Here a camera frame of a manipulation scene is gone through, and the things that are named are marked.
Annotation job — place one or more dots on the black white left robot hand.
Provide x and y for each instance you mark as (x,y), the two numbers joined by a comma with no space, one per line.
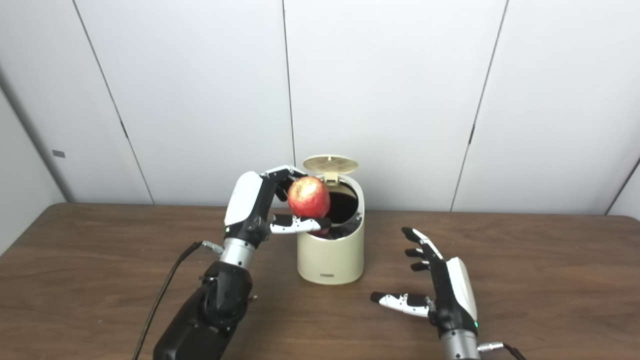
(247,205)

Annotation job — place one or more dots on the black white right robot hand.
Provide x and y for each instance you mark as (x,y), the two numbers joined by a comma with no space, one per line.
(452,295)

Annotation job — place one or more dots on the red apple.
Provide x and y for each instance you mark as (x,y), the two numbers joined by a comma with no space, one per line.
(309,197)

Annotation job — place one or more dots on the cream round bin lid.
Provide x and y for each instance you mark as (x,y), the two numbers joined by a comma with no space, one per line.
(331,164)

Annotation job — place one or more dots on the cream-colored round bin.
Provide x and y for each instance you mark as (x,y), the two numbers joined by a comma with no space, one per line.
(332,260)

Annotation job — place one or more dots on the small grey wall tag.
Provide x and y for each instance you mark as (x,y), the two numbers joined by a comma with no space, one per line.
(58,153)

